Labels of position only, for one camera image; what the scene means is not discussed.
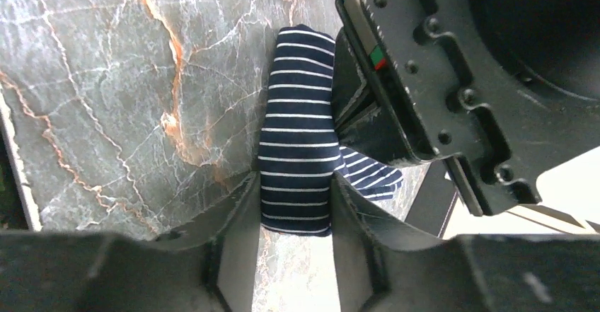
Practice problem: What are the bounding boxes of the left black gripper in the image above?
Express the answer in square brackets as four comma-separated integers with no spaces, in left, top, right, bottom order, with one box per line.
[332,0,599,216]

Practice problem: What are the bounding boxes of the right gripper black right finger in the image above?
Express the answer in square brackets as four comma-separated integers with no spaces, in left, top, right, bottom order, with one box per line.
[330,175,599,311]

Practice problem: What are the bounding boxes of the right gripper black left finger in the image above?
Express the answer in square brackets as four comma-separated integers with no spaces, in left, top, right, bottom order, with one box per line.
[1,172,260,311]

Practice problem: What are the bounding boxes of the blue striped boxer shorts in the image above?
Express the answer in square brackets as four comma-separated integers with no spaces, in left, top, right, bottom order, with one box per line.
[258,24,403,237]

